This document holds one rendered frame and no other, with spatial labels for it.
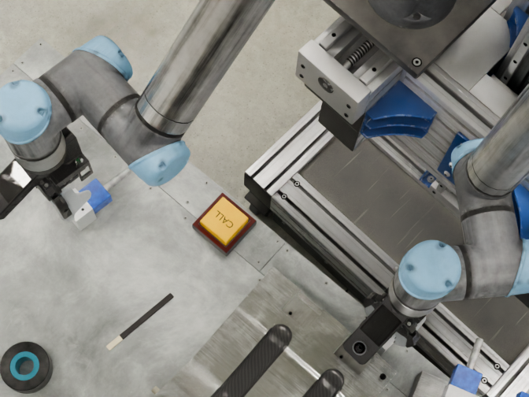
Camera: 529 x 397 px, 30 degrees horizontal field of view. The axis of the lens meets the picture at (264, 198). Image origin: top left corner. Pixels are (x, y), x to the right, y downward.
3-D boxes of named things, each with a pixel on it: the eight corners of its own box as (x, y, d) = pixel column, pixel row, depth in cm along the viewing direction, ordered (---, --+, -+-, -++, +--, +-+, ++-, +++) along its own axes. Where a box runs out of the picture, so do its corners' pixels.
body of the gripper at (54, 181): (95, 176, 153) (84, 146, 142) (50, 209, 151) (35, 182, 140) (65, 140, 155) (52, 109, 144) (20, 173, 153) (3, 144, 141)
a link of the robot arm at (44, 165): (28, 172, 136) (-7, 130, 137) (35, 183, 140) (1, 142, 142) (72, 139, 137) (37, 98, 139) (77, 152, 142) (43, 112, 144)
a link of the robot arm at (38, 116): (65, 102, 127) (12, 142, 125) (78, 136, 138) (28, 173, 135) (27, 61, 129) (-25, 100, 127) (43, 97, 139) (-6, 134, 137)
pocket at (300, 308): (297, 294, 164) (299, 288, 160) (323, 314, 163) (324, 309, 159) (280, 314, 162) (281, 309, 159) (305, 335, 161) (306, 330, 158)
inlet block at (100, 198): (122, 165, 176) (119, 153, 171) (139, 185, 175) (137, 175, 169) (63, 210, 173) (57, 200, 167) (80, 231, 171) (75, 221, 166)
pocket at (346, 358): (348, 336, 162) (351, 332, 158) (373, 358, 160) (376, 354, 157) (331, 357, 160) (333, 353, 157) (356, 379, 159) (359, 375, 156)
